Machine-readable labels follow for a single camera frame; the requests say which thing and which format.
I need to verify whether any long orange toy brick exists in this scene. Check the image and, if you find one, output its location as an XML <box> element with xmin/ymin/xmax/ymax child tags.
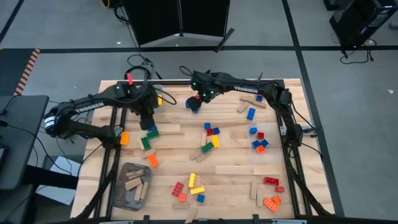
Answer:
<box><xmin>263</xmin><ymin>197</ymin><xmax>279</xmax><ymax>213</ymax></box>
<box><xmin>147</xmin><ymin>154</ymin><xmax>160</xmax><ymax>169</ymax></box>

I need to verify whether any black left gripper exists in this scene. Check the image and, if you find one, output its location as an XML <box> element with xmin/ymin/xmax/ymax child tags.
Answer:
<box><xmin>133</xmin><ymin>88</ymin><xmax>160</xmax><ymax>131</ymax></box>

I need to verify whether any clear plastic bin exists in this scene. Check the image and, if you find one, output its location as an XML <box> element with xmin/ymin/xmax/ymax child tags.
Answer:
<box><xmin>249</xmin><ymin>123</ymin><xmax>283</xmax><ymax>165</ymax></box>

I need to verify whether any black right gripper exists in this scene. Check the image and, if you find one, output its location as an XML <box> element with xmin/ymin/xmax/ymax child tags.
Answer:
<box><xmin>185</xmin><ymin>71</ymin><xmax>226</xmax><ymax>113</ymax></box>

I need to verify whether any dark grey plastic bin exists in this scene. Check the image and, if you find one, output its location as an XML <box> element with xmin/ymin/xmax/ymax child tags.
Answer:
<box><xmin>111</xmin><ymin>162</ymin><xmax>154</xmax><ymax>212</ymax></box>

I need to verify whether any black folding partition screen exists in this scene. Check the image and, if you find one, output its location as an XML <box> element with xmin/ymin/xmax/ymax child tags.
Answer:
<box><xmin>123</xmin><ymin>0</ymin><xmax>236</xmax><ymax>54</ymax></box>

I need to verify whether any black equipment case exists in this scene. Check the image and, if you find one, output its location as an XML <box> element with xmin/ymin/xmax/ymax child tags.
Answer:
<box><xmin>328</xmin><ymin>0</ymin><xmax>398</xmax><ymax>49</ymax></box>

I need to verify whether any white sheet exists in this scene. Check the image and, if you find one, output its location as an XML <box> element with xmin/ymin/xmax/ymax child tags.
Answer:
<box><xmin>35</xmin><ymin>155</ymin><xmax>84</xmax><ymax>207</ymax></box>

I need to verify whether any black mat with striped edge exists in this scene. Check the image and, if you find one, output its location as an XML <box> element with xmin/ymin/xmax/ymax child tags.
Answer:
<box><xmin>0</xmin><ymin>48</ymin><xmax>41</xmax><ymax>97</ymax></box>

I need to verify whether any black coiled floor cable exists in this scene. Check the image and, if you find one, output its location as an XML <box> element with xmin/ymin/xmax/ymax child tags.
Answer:
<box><xmin>123</xmin><ymin>54</ymin><xmax>163</xmax><ymax>81</ymax></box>

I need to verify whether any black side cart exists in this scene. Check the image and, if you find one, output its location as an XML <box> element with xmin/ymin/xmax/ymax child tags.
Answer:
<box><xmin>0</xmin><ymin>95</ymin><xmax>50</xmax><ymax>191</ymax></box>

